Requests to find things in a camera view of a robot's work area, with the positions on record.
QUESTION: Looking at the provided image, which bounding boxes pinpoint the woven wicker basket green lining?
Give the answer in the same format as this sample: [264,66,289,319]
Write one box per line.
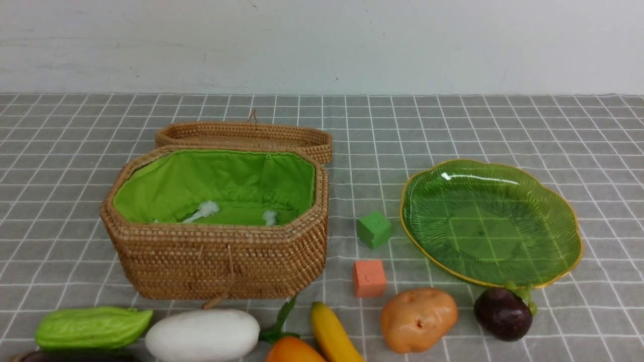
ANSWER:
[100,145,330,301]

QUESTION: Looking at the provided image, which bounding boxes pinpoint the orange toy mango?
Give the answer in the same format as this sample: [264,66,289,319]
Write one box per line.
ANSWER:
[265,336,326,362]

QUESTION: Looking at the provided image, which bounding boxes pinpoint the brown toy potato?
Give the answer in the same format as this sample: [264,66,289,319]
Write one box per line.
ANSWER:
[380,287,458,354]

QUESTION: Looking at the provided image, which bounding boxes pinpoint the dark purple toy mangosteen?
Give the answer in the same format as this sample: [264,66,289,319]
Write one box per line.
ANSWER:
[473,283,537,342]

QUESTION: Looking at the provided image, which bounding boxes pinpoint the green toy bitter gourd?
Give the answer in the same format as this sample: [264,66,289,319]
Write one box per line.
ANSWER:
[35,306,153,350]

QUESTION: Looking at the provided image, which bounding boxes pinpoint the green leaf-shaped glass plate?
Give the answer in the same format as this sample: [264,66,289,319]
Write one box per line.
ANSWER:
[399,159,584,287]

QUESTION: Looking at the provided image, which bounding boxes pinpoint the woven wicker basket lid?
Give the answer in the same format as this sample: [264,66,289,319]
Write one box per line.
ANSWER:
[155,110,333,163]

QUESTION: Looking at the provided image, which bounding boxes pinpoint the green foam cube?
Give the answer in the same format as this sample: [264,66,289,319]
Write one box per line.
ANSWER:
[357,211,392,249]

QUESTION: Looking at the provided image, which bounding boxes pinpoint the grey checked tablecloth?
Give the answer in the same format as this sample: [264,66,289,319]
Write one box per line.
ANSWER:
[1,93,643,361]

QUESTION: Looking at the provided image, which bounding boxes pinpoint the orange foam cube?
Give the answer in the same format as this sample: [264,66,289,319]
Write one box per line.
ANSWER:
[353,259,388,298]

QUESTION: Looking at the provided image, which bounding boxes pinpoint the purple toy eggplant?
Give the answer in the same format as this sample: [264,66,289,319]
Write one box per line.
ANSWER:
[8,350,140,361]

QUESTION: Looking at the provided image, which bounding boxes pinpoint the white toy radish green leaves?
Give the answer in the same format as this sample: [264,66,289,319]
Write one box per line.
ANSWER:
[145,297,300,362]

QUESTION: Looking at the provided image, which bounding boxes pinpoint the yellow toy banana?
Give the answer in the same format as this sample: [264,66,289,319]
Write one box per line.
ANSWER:
[310,302,364,361]

